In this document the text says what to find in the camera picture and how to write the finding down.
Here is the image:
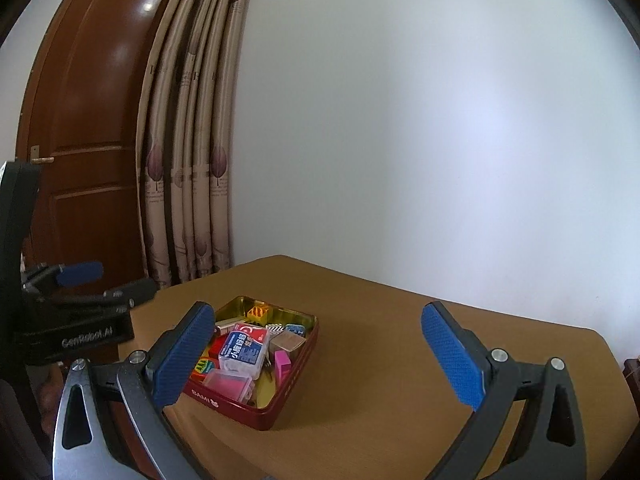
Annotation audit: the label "red gold toffee tin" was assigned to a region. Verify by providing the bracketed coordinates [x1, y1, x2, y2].
[184, 296, 319, 430]

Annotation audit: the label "black white zigzag box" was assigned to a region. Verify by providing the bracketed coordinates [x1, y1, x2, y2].
[266, 323, 284, 336]

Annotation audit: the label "orange rainbow round tin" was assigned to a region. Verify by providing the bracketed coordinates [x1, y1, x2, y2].
[191, 356, 216, 382]

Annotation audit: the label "dark wooden side cabinet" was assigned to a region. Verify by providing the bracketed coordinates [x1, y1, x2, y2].
[623, 358, 640, 391]

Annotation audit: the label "clear case pink contents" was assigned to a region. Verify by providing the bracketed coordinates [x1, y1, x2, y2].
[202, 370, 255, 403]

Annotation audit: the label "beige patterned curtain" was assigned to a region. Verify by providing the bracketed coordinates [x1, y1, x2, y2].
[136, 0, 248, 288]

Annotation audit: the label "red beige carton box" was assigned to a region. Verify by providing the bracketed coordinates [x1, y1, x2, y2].
[269, 330, 306, 362]

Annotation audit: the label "clear case blue red cards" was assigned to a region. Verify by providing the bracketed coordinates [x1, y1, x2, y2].
[218, 323, 271, 380]

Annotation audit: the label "brown wooden door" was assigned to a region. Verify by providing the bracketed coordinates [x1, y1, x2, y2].
[16, 0, 168, 294]

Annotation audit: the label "gold rectangular box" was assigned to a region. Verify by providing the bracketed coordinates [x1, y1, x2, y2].
[214, 316, 246, 337]

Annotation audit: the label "blue teal coin pouch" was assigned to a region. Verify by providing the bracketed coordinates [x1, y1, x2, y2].
[284, 323, 306, 338]

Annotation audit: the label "pink rectangular box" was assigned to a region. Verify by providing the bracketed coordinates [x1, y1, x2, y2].
[273, 350, 292, 388]

